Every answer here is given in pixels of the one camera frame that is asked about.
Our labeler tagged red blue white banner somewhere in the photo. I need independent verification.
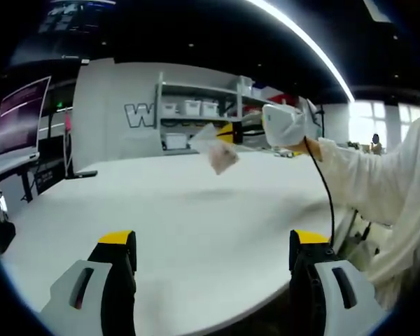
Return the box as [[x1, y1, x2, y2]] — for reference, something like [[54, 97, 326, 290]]
[[253, 83, 304, 106]]

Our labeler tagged long ceiling light strip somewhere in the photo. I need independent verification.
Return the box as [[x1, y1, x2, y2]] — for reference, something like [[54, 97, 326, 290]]
[[246, 0, 355, 103]]

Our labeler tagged pink flag on stand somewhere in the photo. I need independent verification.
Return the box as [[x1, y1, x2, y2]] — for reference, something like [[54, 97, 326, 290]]
[[63, 106, 74, 176]]

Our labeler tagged person's white clothing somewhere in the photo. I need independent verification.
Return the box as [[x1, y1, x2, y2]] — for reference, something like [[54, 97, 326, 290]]
[[335, 111, 420, 312]]

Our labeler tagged clear resealable bag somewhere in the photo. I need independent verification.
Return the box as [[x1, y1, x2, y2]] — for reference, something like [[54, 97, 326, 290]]
[[190, 122, 240, 176]]

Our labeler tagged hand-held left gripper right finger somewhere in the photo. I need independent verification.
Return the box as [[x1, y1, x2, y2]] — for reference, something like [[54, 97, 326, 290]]
[[288, 229, 386, 336]]

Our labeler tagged bright window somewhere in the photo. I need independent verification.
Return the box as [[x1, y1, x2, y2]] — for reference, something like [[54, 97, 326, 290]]
[[349, 100, 420, 144]]

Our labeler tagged group of white storage bins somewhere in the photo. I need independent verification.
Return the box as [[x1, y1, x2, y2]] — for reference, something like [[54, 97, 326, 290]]
[[162, 99, 221, 148]]

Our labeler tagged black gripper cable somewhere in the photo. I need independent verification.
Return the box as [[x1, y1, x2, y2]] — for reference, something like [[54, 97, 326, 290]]
[[302, 135, 336, 248]]

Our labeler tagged dark bag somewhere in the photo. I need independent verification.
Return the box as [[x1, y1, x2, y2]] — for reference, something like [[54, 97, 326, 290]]
[[0, 220, 17, 255]]

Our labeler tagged pink screen monitor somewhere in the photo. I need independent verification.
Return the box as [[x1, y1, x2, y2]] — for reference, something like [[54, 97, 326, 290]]
[[0, 75, 53, 159]]

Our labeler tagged grey monitor desk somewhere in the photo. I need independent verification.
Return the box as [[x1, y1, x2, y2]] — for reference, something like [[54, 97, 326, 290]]
[[0, 152, 41, 204]]

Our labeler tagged grey storage shelf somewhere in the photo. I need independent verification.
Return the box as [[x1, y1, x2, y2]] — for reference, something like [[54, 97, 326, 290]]
[[155, 71, 267, 152]]

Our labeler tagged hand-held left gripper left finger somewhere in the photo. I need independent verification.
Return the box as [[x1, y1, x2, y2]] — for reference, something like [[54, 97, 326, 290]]
[[40, 230, 138, 336]]

